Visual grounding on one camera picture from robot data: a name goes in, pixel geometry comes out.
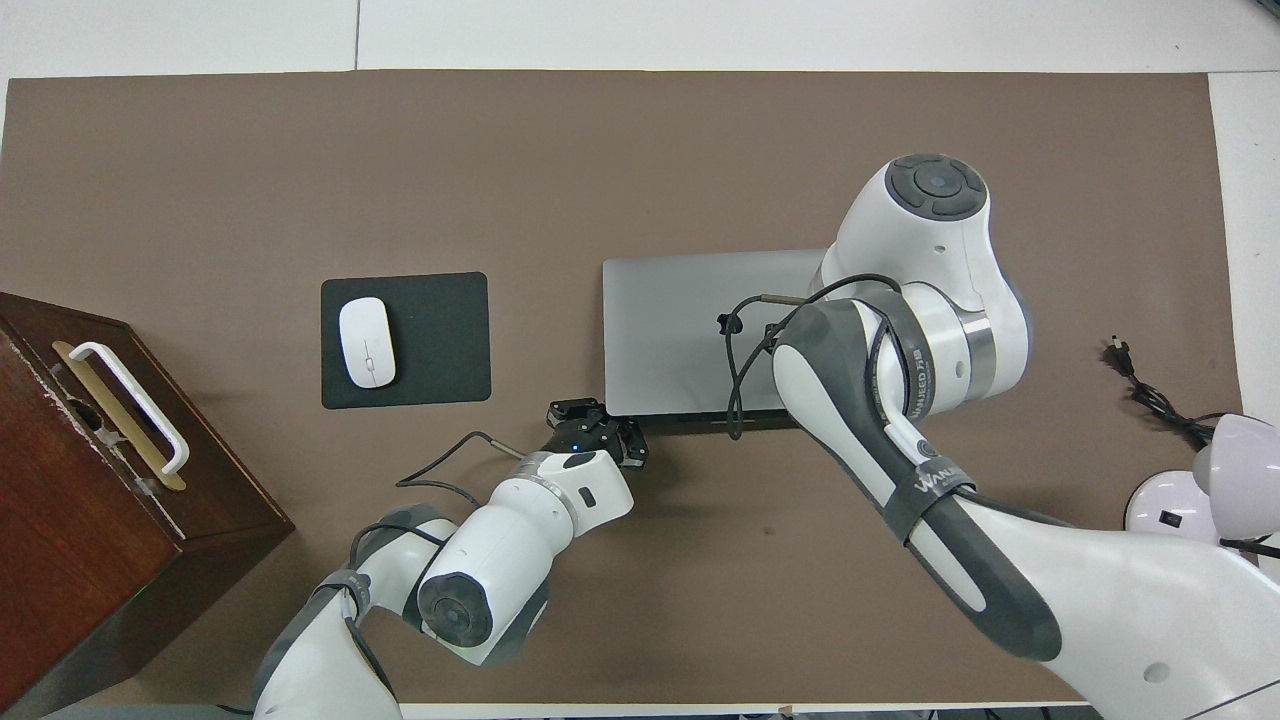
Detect dark arm cable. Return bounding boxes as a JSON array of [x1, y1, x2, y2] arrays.
[[718, 273, 906, 441], [340, 430, 526, 701]]

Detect dark left arm cable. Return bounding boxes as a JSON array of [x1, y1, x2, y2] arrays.
[[340, 430, 526, 701]]

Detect silver grey laptop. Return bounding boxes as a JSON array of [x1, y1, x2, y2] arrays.
[[602, 248, 836, 433]]

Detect black power cable with plug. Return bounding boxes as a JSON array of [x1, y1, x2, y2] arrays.
[[1105, 338, 1216, 449]]

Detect white computer mouse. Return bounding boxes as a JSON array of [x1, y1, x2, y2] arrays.
[[338, 297, 397, 390]]

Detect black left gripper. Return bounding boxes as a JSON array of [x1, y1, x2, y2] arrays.
[[545, 398, 649, 468]]

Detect brown table mat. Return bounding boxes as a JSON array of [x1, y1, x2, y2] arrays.
[[0, 70, 1246, 706]]

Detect white box handle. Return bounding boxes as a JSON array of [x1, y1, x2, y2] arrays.
[[68, 341, 191, 476]]

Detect white desk lamp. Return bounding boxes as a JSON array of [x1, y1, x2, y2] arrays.
[[1124, 412, 1280, 561]]

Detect brass plate on box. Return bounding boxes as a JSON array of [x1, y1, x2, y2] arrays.
[[52, 340, 188, 493]]

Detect black mouse pad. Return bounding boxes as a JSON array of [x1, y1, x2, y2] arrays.
[[320, 271, 492, 410]]

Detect dark right arm cable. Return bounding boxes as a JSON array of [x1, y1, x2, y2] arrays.
[[718, 273, 906, 441]]

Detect dark brown wooden box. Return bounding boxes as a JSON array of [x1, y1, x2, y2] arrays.
[[0, 292, 296, 716]]

